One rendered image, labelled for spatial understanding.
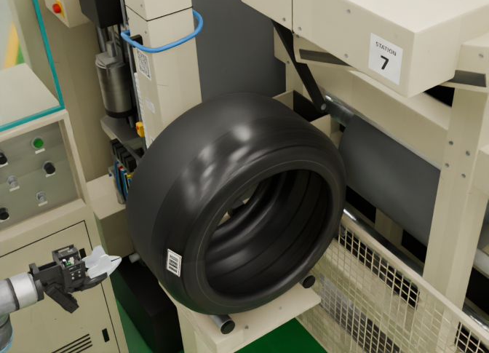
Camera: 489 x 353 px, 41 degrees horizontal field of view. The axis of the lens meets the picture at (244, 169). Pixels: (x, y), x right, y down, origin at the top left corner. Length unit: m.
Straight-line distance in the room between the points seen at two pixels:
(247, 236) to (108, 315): 0.84
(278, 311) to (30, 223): 0.87
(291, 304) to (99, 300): 0.87
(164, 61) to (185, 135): 0.23
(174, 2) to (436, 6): 0.65
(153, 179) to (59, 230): 0.78
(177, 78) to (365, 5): 0.60
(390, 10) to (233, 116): 0.47
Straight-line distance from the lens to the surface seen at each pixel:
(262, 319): 2.00
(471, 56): 1.40
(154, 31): 1.69
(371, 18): 1.37
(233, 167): 1.51
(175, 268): 1.58
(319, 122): 2.07
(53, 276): 1.56
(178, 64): 1.76
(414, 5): 1.39
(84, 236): 2.38
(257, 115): 1.61
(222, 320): 1.85
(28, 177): 2.23
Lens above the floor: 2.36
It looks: 38 degrees down
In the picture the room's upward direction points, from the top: 4 degrees counter-clockwise
